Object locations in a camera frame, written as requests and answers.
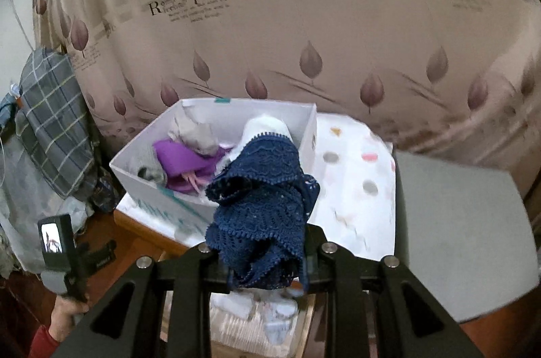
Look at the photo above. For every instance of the navy lace underwear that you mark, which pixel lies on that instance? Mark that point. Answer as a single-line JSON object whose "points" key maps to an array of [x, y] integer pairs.
{"points": [[264, 201]]}

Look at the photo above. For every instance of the brown wooden nightstand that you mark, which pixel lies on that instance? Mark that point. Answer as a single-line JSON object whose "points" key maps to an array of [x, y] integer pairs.
{"points": [[167, 245]]}

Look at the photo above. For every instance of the beige leaf-print curtain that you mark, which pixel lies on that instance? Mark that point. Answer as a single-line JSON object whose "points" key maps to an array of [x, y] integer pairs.
{"points": [[454, 79]]}

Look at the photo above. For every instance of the white XINCCI shoe box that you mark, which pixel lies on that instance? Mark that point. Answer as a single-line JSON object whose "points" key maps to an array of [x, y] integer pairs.
{"points": [[227, 117]]}

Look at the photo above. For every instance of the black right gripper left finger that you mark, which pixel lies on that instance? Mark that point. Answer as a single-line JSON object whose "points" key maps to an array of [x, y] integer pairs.
{"points": [[158, 310]]}

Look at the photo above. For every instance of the white leaf-print bedsheet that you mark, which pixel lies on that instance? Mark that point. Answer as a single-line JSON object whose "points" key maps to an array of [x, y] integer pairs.
{"points": [[26, 198]]}

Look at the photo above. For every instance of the purple bra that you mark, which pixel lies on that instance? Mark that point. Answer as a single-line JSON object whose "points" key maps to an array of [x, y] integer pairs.
{"points": [[186, 171]]}

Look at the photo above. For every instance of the floral blue-white underwear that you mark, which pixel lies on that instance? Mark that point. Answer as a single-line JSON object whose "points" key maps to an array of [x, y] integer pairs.
{"points": [[252, 317]]}

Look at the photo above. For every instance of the light grey underwear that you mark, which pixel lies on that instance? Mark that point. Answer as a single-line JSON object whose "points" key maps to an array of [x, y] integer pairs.
{"points": [[196, 136]]}

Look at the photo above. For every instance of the grey foam block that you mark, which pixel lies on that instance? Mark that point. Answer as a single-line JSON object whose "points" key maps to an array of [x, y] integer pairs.
{"points": [[464, 233]]}

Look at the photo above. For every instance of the grey plaid cloth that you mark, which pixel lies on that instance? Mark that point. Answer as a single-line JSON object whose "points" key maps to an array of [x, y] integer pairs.
{"points": [[53, 124]]}

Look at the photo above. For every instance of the white bra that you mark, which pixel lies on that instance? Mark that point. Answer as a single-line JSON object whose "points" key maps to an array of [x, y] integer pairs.
{"points": [[257, 126]]}

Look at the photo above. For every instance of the person's left hand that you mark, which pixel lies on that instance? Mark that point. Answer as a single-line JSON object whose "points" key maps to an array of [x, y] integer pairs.
{"points": [[62, 316]]}

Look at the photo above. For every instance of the wooden nightstand drawer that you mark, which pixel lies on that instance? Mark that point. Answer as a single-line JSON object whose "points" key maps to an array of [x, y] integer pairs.
{"points": [[297, 339]]}

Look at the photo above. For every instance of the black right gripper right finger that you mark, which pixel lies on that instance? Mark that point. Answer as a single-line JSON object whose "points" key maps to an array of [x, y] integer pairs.
{"points": [[377, 308]]}

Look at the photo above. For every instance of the grey ribbed underwear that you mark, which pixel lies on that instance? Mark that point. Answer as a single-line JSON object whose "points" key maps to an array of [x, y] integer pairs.
{"points": [[145, 164]]}

